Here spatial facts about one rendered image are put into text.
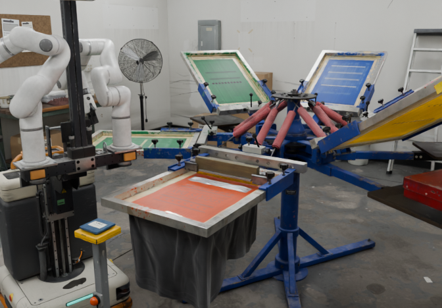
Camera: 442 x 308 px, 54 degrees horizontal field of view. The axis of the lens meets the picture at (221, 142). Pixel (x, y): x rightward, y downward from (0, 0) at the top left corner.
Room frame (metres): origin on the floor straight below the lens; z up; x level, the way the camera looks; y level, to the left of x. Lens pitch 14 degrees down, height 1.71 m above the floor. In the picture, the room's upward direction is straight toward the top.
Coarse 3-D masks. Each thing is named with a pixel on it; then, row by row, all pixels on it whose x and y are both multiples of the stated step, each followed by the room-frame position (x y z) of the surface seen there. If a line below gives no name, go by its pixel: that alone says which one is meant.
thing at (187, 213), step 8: (240, 184) 2.11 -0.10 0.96; (248, 184) 2.11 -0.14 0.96; (232, 192) 1.99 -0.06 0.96; (240, 192) 1.99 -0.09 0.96; (248, 192) 1.99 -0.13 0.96; (232, 200) 1.89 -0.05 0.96; (176, 208) 1.79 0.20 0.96; (184, 208) 1.79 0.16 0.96; (216, 208) 1.79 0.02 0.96; (224, 208) 1.79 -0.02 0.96; (184, 216) 1.71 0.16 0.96; (192, 216) 1.71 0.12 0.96; (200, 216) 1.71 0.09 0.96; (208, 216) 1.71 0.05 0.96
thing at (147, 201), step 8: (192, 176) 2.23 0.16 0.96; (200, 176) 2.23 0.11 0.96; (208, 176) 2.23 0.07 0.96; (176, 184) 2.11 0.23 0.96; (200, 184) 2.11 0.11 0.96; (208, 184) 2.11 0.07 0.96; (160, 192) 1.99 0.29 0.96; (136, 200) 1.89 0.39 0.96; (144, 200) 1.89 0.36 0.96; (152, 200) 1.89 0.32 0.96; (152, 208) 1.79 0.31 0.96; (160, 208) 1.79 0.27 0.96; (168, 208) 1.79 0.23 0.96
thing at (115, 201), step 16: (160, 176) 2.13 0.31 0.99; (176, 176) 2.23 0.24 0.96; (128, 192) 1.92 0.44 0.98; (256, 192) 1.90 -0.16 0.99; (112, 208) 1.79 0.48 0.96; (128, 208) 1.73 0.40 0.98; (144, 208) 1.71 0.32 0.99; (240, 208) 1.72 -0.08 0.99; (176, 224) 1.59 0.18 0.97; (192, 224) 1.55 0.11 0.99; (208, 224) 1.55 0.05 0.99; (224, 224) 1.62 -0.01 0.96
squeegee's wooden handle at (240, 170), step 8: (200, 160) 2.25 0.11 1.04; (208, 160) 2.22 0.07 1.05; (216, 160) 2.19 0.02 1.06; (200, 168) 2.25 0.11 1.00; (208, 168) 2.22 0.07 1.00; (216, 168) 2.19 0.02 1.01; (224, 168) 2.16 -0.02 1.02; (232, 168) 2.13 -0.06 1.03; (240, 168) 2.11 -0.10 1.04; (248, 168) 2.08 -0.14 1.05; (256, 168) 2.06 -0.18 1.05; (240, 176) 2.11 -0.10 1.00; (248, 176) 2.08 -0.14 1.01
